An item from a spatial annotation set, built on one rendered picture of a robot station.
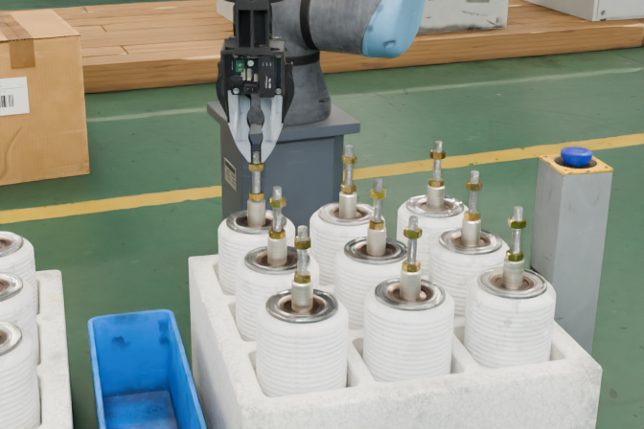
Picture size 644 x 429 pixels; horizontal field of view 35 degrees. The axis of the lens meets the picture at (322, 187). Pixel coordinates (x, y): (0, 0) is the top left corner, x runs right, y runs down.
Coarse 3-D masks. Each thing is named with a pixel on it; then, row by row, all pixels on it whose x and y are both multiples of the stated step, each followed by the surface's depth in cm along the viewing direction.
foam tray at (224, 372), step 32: (192, 288) 134; (320, 288) 127; (192, 320) 136; (224, 320) 119; (192, 352) 139; (224, 352) 112; (256, 352) 113; (352, 352) 112; (576, 352) 113; (224, 384) 111; (256, 384) 106; (352, 384) 109; (384, 384) 106; (416, 384) 106; (448, 384) 106; (480, 384) 106; (512, 384) 107; (544, 384) 108; (576, 384) 110; (224, 416) 113; (256, 416) 101; (288, 416) 101; (320, 416) 102; (352, 416) 103; (384, 416) 104; (416, 416) 105; (448, 416) 107; (480, 416) 108; (512, 416) 109; (544, 416) 110; (576, 416) 111
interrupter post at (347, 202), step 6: (342, 192) 130; (354, 192) 130; (342, 198) 129; (348, 198) 129; (354, 198) 129; (342, 204) 129; (348, 204) 129; (354, 204) 129; (342, 210) 130; (348, 210) 129; (354, 210) 130; (342, 216) 130; (348, 216) 130; (354, 216) 130
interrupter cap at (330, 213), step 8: (320, 208) 132; (328, 208) 132; (336, 208) 132; (360, 208) 132; (368, 208) 132; (320, 216) 129; (328, 216) 129; (336, 216) 130; (360, 216) 130; (368, 216) 130; (336, 224) 127; (344, 224) 127; (352, 224) 127; (360, 224) 128
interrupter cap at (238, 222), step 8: (232, 216) 129; (240, 216) 129; (272, 216) 129; (232, 224) 127; (240, 224) 127; (264, 224) 127; (272, 224) 127; (240, 232) 125; (248, 232) 124; (256, 232) 124; (264, 232) 124
